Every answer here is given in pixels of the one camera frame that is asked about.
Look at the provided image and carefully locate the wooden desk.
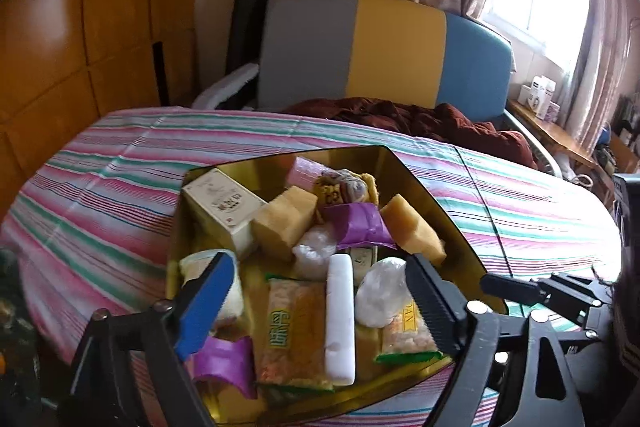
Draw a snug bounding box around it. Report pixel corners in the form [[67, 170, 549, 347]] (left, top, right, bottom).
[[506, 99, 599, 174]]

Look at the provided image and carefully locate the yellow printed snack packet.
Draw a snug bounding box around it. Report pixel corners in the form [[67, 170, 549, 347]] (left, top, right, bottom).
[[314, 171, 382, 208]]

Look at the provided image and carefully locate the grey yellow blue chair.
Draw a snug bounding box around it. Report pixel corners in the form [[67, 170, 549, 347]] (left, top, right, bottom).
[[192, 0, 562, 178]]

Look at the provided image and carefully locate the maroon blanket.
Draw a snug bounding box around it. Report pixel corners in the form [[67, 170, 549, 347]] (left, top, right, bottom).
[[282, 97, 539, 168]]

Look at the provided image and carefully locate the black rolled mat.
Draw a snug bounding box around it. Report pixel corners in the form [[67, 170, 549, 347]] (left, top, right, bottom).
[[226, 0, 277, 78]]

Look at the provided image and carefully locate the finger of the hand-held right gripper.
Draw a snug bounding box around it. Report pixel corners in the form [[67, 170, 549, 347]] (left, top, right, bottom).
[[480, 273, 601, 327]]

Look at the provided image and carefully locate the wooden wardrobe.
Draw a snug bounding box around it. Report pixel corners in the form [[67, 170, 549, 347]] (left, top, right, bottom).
[[0, 0, 202, 190]]

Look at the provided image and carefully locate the striped cloth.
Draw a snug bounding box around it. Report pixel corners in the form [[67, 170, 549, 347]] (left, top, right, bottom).
[[0, 106, 623, 427]]

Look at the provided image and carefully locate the yellow sponge block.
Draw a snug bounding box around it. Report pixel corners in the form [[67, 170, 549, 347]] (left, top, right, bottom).
[[251, 186, 319, 262], [379, 193, 447, 267]]

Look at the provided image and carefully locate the black flat bar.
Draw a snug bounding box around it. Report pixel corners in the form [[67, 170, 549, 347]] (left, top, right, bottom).
[[151, 42, 169, 106]]

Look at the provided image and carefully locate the green cracker packet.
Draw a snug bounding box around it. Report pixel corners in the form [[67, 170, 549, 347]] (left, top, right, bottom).
[[254, 277, 337, 394], [375, 301, 447, 366]]

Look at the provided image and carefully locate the clear plastic ball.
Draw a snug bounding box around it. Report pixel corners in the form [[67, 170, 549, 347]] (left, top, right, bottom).
[[356, 257, 410, 329], [292, 226, 337, 281]]

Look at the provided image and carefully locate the white carton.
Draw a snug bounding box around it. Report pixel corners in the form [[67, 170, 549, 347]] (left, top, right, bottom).
[[517, 76, 557, 118]]

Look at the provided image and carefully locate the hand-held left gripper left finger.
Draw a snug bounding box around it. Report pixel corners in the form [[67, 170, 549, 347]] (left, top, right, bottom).
[[70, 251, 237, 427]]

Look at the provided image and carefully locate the cream pastry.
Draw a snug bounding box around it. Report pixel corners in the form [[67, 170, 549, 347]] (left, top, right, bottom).
[[179, 249, 247, 324]]

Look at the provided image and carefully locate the pink snack packet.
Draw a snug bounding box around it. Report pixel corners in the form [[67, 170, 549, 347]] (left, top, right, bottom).
[[286, 156, 332, 188]]

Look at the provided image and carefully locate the small cream box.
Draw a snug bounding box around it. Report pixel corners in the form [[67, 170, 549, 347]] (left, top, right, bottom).
[[349, 246, 379, 284]]

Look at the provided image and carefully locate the maroon gift box gold inside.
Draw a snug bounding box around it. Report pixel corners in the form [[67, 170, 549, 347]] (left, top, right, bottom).
[[165, 146, 508, 427]]

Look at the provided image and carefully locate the purple snack packet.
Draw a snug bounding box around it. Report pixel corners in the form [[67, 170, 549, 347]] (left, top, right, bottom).
[[191, 336, 257, 401], [321, 202, 397, 251]]

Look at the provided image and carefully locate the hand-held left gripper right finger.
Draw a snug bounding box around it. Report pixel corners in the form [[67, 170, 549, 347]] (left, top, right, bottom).
[[404, 253, 585, 427]]

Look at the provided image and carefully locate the white foam bar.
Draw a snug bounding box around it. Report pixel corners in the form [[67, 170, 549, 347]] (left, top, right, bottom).
[[324, 253, 357, 386]]

